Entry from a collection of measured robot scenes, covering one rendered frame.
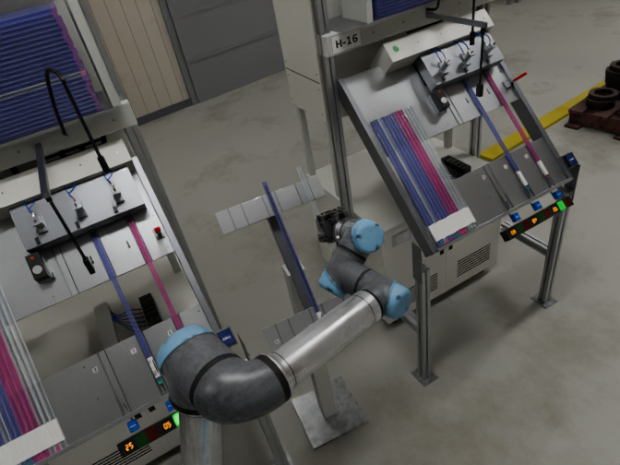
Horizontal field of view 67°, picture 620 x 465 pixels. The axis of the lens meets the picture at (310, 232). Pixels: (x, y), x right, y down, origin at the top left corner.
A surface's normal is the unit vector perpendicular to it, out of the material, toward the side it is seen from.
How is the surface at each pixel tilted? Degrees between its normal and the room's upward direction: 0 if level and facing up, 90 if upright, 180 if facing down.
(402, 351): 0
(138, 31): 90
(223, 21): 90
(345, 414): 0
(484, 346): 0
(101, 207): 43
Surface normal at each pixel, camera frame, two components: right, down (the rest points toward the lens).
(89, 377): 0.21, -0.25
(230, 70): 0.57, 0.42
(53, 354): -0.16, -0.78
